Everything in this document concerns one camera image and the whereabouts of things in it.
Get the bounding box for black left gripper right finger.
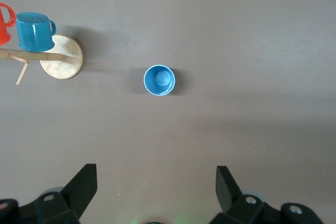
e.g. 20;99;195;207
209;165;325;224

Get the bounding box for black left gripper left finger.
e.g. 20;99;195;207
0;163;98;224

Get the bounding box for light blue plastic cup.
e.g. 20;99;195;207
143;64;176;97

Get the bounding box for wooden mug tree stand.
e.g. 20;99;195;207
0;34;84;86

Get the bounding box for teal enamel mug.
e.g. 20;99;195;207
15;12;57;52

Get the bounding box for orange enamel mug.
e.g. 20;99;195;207
0;3;17;47

